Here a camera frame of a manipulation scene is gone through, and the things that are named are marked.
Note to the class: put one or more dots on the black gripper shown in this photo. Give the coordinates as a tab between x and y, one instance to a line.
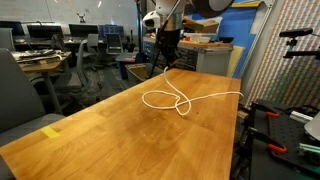
168	40

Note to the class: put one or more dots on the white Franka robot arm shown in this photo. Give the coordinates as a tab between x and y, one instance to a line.
173	13

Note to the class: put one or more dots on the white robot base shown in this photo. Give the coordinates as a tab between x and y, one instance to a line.
315	128

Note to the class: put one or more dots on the black tripod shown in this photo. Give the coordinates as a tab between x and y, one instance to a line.
154	65

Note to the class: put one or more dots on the grey bin with cardboard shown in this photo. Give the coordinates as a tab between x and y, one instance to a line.
136	70

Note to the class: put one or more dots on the grey drawer workbench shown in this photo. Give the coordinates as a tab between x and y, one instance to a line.
213	61

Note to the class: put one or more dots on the cardboard box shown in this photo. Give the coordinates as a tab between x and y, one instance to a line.
210	26

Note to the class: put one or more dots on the black office chair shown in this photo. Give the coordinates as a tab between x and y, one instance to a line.
114	43

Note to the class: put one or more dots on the beige leaning board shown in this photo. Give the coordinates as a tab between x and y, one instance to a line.
235	60

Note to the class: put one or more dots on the grey mesh office chair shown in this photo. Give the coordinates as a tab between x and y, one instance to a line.
81	66

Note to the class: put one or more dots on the yellow spirit level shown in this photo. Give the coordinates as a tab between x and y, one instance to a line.
246	4

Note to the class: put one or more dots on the dark office chair with jacket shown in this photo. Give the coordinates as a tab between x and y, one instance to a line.
57	42

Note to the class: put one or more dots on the multicolour patterned panel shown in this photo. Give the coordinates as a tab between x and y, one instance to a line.
293	83

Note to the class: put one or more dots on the cluttered wooden desk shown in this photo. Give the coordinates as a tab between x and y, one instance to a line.
46	66

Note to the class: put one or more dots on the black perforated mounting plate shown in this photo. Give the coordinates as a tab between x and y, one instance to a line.
286	130

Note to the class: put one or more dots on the silver aluminium extrusion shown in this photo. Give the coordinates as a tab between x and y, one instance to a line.
300	117

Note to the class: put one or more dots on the yellow tape strip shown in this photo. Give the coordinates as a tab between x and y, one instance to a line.
50	132

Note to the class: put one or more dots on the grey padded office chair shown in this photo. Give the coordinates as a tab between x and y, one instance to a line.
16	100

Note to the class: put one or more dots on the green extrusion piece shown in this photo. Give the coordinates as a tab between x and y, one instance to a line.
310	149

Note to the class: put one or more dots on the white diagonal rail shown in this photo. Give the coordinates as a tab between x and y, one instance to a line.
256	40

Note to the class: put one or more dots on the black camera on stand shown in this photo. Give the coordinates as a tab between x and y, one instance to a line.
295	32

